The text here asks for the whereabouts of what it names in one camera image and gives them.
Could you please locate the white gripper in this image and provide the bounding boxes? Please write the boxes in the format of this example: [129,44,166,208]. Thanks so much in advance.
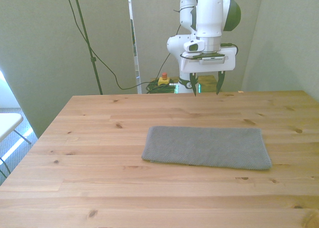
[179,46,237,97]

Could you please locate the black camera stand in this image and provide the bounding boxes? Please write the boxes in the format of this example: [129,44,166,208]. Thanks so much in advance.
[70,0,104,95]

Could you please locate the white folding table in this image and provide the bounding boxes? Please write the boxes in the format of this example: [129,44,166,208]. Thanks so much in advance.
[0,112,33,179]

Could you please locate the black stand cable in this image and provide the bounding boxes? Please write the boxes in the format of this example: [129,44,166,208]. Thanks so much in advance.
[60,0,152,90]

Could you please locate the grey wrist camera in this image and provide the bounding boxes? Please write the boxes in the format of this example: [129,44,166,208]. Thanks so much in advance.
[198,55,226,65]

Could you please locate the grey towel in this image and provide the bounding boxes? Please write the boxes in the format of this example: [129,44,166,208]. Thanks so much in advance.
[141,126,273,171]

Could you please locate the yellow emergency stop box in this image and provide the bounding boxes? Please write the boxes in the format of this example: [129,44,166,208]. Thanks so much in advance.
[158,72,171,87]

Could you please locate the coiled dark cables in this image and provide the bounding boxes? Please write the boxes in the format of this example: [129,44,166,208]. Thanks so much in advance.
[143,80,179,95]

